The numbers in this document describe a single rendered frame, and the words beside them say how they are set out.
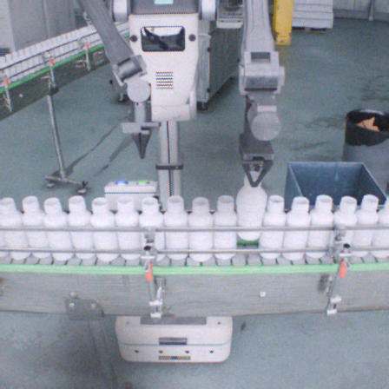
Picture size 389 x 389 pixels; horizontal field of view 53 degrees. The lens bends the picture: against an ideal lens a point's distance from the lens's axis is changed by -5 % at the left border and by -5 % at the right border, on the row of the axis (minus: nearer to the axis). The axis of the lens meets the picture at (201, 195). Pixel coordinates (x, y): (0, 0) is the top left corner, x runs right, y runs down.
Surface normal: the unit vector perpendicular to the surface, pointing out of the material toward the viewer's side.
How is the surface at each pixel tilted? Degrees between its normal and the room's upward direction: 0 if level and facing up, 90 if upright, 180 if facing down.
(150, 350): 90
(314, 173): 90
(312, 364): 0
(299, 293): 90
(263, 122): 91
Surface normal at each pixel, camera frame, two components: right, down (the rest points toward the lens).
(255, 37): 0.00, 0.00
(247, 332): 0.00, -0.84
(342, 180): 0.00, 0.54
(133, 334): 0.00, -0.44
